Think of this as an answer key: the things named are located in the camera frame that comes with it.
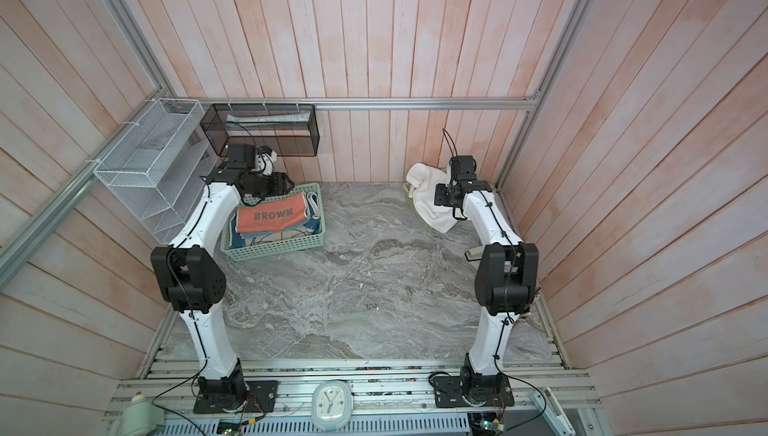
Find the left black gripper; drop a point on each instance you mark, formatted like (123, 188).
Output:
(279, 184)

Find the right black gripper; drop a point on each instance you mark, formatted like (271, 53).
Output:
(439, 195)

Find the plain white towel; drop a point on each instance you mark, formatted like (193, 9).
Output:
(422, 183)

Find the brown towel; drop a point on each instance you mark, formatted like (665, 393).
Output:
(273, 216)

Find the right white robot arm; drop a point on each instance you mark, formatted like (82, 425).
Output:
(505, 282)

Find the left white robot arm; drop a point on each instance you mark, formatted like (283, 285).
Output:
(193, 283)

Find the black white stapler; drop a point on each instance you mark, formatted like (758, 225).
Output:
(474, 254)

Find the mint green plastic basket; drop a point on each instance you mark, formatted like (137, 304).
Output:
(278, 247)

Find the green circuit board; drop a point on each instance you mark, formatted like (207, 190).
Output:
(485, 424)

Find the white analog clock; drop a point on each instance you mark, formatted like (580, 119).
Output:
(332, 405)

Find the white green bottle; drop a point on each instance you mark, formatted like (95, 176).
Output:
(141, 417)

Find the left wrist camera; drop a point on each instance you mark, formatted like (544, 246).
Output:
(265, 158)

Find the black wire mesh basket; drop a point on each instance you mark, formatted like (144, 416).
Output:
(289, 129)

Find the white wire mesh shelf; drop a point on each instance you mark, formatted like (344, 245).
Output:
(156, 168)

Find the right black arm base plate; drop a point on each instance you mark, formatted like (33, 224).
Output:
(444, 391)

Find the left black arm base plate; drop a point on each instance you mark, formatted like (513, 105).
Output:
(264, 397)

